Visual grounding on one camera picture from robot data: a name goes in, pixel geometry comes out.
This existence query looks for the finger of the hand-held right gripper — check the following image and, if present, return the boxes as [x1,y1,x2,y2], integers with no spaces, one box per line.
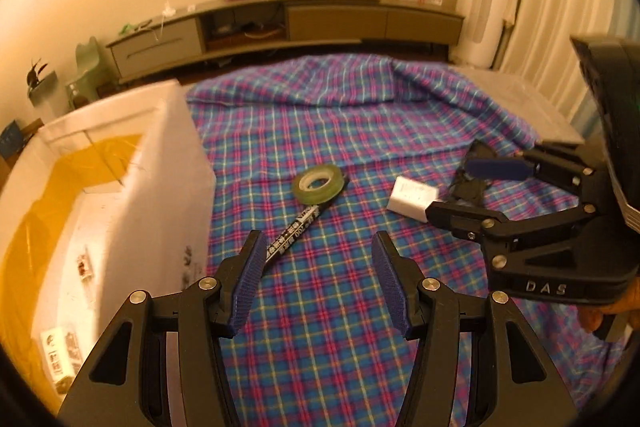
[429,199,599,276]
[465,142,596,198]

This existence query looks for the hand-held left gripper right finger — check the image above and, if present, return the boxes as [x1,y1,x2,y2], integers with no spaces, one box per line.
[371,231,583,427]

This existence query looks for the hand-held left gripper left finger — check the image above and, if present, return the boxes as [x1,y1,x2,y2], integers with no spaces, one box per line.
[59,230,268,427]

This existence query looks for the black goggles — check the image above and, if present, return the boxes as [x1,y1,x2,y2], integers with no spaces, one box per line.
[450,139,526,208]

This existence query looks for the white charger plug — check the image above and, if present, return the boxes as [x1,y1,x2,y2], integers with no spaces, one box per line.
[386,177,441,224]

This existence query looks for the black marker pen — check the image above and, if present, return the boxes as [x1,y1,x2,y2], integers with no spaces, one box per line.
[262,202,333,265]

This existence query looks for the green tape roll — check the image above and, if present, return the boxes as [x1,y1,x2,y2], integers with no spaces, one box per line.
[291,165,347,206]

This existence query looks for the white cardboard box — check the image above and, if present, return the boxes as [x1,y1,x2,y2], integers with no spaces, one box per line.
[0,79,217,413]

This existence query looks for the white and gold card box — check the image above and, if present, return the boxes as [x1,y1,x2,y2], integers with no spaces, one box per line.
[40,327,83,395]

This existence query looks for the person's right hand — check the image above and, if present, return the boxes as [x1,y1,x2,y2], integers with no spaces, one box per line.
[579,276,640,344]

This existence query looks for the white curtain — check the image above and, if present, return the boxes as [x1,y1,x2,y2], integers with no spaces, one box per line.
[450,0,608,128]

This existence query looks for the blue plaid cloth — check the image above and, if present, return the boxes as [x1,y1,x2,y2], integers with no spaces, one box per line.
[165,53,631,427]

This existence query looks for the grey low cabinet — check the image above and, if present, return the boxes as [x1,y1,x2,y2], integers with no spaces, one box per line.
[105,0,466,85]

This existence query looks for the green plastic chair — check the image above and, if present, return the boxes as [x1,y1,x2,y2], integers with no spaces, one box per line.
[65,36,113,108]

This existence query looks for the blue plastic basket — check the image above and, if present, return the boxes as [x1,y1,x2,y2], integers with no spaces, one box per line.
[0,121,23,158]

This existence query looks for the dark potted plant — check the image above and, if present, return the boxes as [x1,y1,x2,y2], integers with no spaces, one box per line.
[26,59,51,88]

